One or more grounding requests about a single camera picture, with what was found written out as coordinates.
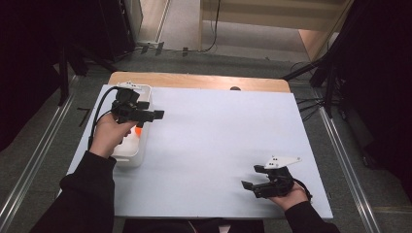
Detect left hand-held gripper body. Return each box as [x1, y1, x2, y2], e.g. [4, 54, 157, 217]
[111, 81, 155, 129]

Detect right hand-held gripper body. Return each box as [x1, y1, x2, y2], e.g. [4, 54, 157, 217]
[252, 155, 303, 199]

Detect white plastic bin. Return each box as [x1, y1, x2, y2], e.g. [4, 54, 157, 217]
[110, 83, 154, 169]

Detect person's right hand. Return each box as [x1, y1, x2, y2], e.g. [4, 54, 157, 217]
[267, 183, 309, 213]

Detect person's left hand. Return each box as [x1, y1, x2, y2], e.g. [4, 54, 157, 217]
[88, 113, 138, 159]

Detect wooden table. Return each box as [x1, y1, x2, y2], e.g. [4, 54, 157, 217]
[107, 71, 292, 94]

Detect white board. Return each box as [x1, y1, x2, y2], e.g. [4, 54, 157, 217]
[57, 84, 334, 220]

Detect black metal stand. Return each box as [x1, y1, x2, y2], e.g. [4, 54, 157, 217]
[282, 0, 361, 119]
[57, 40, 119, 107]

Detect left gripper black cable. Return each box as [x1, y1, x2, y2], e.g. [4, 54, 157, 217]
[86, 85, 121, 151]

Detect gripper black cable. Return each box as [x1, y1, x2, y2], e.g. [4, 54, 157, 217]
[292, 179, 314, 204]
[86, 85, 121, 151]

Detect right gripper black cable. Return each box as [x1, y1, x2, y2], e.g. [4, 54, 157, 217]
[292, 179, 314, 204]

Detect metal floor rail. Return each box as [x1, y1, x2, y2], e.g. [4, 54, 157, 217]
[0, 76, 81, 232]
[319, 106, 383, 233]

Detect black floor cables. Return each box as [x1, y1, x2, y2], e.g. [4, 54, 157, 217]
[294, 95, 326, 123]

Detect black hanging cable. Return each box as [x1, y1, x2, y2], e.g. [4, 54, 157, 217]
[198, 0, 223, 53]

